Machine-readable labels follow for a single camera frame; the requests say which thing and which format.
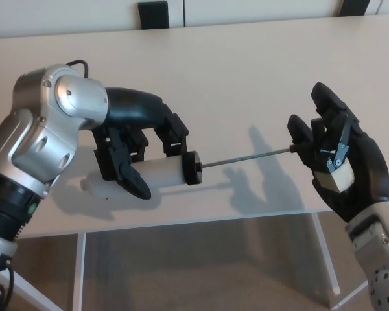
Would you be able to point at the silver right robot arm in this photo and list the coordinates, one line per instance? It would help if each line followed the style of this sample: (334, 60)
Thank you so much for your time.
(376, 259)

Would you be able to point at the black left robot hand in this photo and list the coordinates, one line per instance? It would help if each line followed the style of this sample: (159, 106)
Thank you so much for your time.
(129, 103)

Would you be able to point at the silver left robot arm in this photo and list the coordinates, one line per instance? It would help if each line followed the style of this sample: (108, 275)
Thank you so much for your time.
(45, 136)

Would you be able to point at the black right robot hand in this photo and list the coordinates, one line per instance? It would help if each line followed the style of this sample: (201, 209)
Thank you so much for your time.
(366, 168)

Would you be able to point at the white desk leg frame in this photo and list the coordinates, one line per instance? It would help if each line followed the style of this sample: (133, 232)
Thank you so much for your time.
(78, 275)
(326, 259)

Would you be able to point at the white cabinet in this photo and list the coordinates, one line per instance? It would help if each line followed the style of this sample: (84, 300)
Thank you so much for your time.
(246, 9)

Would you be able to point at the black rectangular bracket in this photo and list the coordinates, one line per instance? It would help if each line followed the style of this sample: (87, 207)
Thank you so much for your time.
(360, 6)
(153, 14)

